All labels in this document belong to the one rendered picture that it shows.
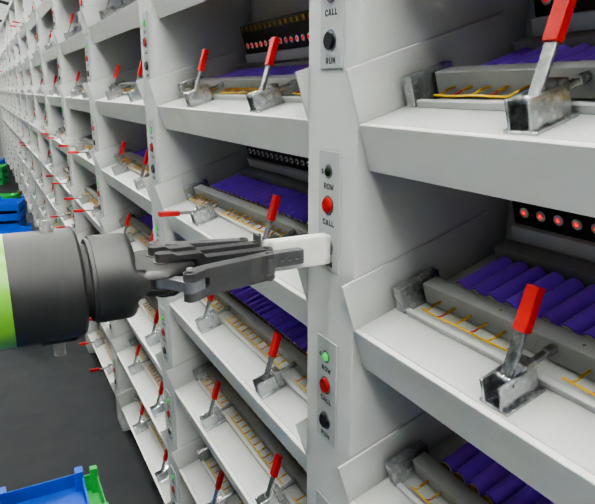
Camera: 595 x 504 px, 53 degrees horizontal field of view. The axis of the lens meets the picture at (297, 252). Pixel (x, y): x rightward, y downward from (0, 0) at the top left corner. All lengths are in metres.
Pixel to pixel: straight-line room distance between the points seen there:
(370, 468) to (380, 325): 0.17
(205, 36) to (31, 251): 0.81
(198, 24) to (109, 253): 0.79
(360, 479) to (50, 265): 0.39
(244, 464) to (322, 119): 0.67
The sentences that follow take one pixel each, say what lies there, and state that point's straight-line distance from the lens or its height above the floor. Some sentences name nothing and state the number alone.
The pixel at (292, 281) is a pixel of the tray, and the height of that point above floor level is 0.90.
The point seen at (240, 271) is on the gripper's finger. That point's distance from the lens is 0.52.
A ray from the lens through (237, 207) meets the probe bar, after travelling 1.01.
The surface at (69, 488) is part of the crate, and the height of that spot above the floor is 0.10.
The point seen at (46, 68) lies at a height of 1.22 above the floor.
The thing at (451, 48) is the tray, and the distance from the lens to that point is 0.61.
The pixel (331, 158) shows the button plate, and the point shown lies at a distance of 0.59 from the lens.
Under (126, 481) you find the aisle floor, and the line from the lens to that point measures 1.96.
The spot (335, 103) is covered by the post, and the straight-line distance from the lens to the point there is 0.59.
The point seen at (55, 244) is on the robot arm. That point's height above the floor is 1.01.
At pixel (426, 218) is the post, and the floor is 1.00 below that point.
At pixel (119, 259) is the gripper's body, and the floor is 0.99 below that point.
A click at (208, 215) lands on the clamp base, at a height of 0.91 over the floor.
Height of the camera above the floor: 1.12
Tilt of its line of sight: 15 degrees down
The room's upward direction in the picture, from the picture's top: straight up
